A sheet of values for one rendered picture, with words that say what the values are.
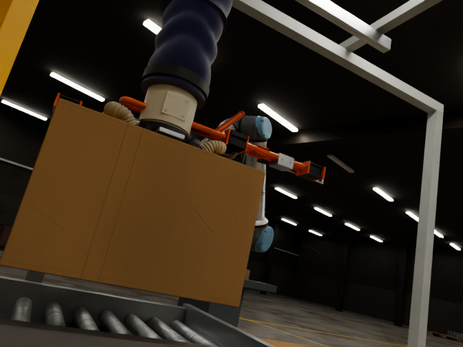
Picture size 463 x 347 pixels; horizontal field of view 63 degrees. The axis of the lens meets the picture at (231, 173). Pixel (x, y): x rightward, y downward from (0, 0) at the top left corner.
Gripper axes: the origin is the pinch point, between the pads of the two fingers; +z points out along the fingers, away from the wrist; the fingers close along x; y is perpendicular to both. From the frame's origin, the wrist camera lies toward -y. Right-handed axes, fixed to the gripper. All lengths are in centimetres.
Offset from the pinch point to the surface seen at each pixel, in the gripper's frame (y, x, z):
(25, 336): 50, -63, 36
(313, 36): -126, 194, -158
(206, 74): 20.8, 15.7, 8.5
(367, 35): -156, 188, -116
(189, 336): -1, -67, -9
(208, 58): 21.1, 22.4, 7.2
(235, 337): -6, -62, 13
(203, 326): -6, -64, -10
